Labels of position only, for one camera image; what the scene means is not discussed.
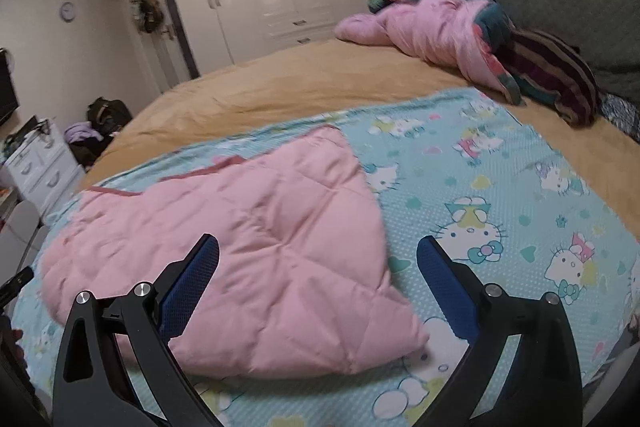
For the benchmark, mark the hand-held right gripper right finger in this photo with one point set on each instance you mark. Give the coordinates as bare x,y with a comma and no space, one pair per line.
445,287

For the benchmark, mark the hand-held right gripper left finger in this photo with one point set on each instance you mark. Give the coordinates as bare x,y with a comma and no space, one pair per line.
190,287

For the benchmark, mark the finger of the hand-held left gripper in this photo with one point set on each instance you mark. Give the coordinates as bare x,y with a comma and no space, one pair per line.
17,284

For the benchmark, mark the pink quilted jacket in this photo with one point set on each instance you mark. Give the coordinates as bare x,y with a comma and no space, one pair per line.
225,247

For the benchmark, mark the purple clothes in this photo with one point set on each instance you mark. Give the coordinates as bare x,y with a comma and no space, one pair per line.
82,133

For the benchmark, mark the pile of pink clothes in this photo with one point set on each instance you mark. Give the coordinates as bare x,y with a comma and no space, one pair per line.
430,27

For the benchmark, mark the blue cartoon print blanket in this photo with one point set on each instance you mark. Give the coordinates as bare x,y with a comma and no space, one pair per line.
500,187

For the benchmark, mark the white drawer chest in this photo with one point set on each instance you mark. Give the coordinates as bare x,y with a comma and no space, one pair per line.
45,167

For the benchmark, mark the black bag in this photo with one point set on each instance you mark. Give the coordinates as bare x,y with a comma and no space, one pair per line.
107,114

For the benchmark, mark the black television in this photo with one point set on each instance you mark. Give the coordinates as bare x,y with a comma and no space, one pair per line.
7,87

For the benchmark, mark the bedroom door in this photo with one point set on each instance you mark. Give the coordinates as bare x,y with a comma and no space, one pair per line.
170,52

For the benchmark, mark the bed with tan cover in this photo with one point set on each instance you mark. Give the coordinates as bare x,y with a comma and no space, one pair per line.
300,77

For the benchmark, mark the striped dark garment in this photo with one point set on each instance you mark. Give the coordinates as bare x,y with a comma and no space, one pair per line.
555,77

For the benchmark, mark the dark floral cloth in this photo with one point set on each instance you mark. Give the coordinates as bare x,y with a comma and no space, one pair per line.
620,114

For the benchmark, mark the hanging door items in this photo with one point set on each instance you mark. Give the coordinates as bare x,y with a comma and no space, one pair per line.
147,9

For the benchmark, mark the round wall clock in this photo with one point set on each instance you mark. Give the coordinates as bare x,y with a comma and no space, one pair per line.
68,11

